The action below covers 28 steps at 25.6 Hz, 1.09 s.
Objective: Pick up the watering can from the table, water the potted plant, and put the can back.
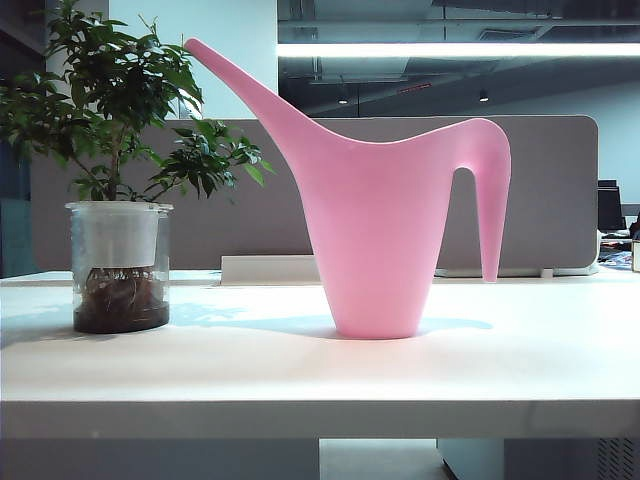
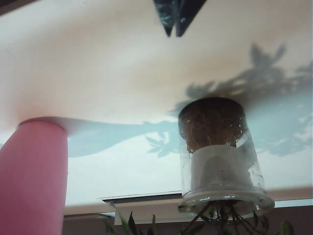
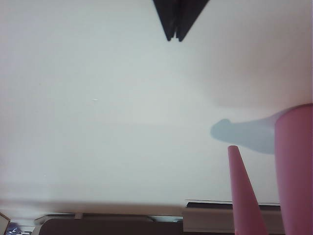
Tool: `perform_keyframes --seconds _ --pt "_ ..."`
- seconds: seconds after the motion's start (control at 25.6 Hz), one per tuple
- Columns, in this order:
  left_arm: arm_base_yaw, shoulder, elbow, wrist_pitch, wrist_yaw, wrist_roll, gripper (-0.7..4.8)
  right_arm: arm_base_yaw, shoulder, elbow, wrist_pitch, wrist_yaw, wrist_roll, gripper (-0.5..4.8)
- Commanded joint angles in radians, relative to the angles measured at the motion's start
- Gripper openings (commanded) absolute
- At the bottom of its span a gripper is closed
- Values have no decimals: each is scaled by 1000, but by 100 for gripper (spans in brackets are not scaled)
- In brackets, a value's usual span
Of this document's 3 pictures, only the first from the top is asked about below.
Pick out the pink plastic watering can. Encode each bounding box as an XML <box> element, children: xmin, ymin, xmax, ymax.
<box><xmin>183</xmin><ymin>38</ymin><xmax>512</xmax><ymax>341</ymax></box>

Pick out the white desk cable flap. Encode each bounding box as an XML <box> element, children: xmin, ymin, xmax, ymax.
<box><xmin>220</xmin><ymin>255</ymin><xmax>327</xmax><ymax>286</ymax></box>

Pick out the clear glass plant jar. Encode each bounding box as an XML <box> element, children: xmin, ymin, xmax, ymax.
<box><xmin>64</xmin><ymin>201</ymin><xmax>175</xmax><ymax>335</ymax></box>

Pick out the grey desk partition screen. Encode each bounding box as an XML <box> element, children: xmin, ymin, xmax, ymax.
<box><xmin>30</xmin><ymin>115</ymin><xmax>600</xmax><ymax>279</ymax></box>

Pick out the black computer monitor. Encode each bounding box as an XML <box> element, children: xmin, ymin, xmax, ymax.
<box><xmin>598</xmin><ymin>179</ymin><xmax>626</xmax><ymax>234</ymax></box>

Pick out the grey under-desk cabinet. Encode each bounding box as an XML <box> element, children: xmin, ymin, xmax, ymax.
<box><xmin>436</xmin><ymin>438</ymin><xmax>640</xmax><ymax>480</ymax></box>

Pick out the green leafy plant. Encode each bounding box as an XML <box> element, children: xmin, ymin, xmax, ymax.
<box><xmin>0</xmin><ymin>0</ymin><xmax>276</xmax><ymax>204</ymax></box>

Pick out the long ceiling light strip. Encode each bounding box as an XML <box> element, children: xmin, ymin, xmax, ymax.
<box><xmin>277</xmin><ymin>42</ymin><xmax>640</xmax><ymax>59</ymax></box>

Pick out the white inner plant pot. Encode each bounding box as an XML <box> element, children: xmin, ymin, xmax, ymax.
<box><xmin>79</xmin><ymin>203</ymin><xmax>161</xmax><ymax>266</ymax></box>

